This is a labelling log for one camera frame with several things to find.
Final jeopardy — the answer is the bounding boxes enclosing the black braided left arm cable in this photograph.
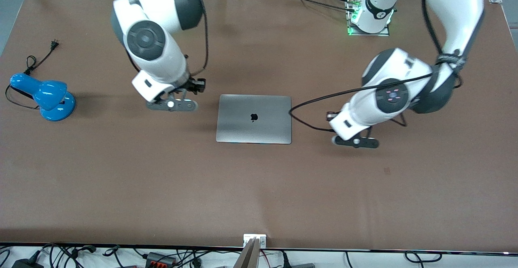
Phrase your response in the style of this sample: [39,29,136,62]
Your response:
[289,0,466,133]

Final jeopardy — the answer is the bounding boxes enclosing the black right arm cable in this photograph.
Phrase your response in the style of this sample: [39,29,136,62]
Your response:
[178,0,209,77]

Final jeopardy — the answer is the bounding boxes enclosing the blue desk lamp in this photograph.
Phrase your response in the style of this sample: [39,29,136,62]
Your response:
[10,73,76,122]

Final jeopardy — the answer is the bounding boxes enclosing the silver laptop with black keyboard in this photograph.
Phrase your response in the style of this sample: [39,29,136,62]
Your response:
[216,94,292,145]

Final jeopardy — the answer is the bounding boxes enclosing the brown camera mount bar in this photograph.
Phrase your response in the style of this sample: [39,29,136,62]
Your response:
[233,238,259,268]

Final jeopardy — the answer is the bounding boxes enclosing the black table cable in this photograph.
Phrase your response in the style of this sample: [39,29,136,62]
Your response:
[275,0,357,13]

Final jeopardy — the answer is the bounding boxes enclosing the white table edge bracket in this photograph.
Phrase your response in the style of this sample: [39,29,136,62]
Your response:
[243,234,267,248]

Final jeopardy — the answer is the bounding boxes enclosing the black adapter with orange plugs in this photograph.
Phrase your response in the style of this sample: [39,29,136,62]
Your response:
[145,252,177,267]

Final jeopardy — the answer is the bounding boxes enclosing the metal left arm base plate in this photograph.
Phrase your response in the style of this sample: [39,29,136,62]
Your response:
[345,0,391,37]

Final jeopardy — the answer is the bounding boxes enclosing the black looped floor cable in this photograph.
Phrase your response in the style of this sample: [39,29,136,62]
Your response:
[405,251,442,263]

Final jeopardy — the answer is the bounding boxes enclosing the black power adapter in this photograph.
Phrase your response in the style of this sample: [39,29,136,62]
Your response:
[11,259,44,268]

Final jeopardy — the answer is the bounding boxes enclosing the black lamp cable with plug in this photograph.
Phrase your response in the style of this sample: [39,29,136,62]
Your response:
[5,39,60,111]

